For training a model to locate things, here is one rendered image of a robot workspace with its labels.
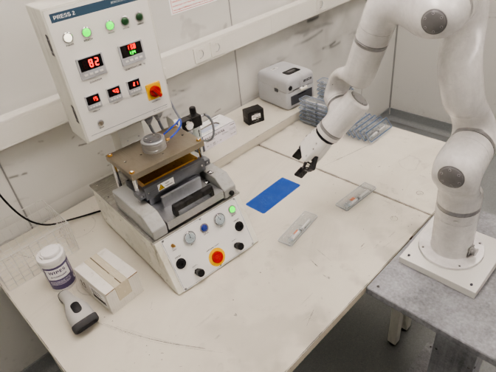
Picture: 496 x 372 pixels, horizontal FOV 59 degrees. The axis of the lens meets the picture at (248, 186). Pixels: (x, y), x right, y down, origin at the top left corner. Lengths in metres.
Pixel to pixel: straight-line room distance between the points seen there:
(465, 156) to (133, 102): 1.02
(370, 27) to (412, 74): 2.52
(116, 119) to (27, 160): 0.47
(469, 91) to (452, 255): 0.53
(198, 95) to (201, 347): 1.29
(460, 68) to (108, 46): 0.98
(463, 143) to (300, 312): 0.64
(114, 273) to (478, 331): 1.06
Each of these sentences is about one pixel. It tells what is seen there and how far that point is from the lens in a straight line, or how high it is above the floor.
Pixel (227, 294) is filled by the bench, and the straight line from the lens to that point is 1.42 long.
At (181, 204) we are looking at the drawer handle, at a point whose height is 1.00.
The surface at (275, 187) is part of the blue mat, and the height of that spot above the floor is 0.75.
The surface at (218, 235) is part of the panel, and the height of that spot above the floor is 0.85.
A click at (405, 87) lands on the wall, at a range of 3.77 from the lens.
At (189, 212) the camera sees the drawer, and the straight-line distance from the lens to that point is 1.40.
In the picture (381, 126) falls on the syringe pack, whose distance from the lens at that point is 2.15.
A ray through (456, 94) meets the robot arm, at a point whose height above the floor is 1.33.
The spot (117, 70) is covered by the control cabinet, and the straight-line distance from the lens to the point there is 1.49.
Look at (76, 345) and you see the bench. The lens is 1.44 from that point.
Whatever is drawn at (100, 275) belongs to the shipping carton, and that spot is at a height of 0.84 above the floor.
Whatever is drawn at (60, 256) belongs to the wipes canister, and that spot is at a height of 0.88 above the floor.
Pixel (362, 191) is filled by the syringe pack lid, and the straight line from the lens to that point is 1.74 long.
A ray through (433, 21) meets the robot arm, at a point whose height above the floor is 1.52.
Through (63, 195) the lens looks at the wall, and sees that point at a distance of 1.97.
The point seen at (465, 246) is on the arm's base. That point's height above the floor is 0.85.
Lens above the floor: 1.81
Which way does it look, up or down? 35 degrees down
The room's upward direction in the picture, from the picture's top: 7 degrees counter-clockwise
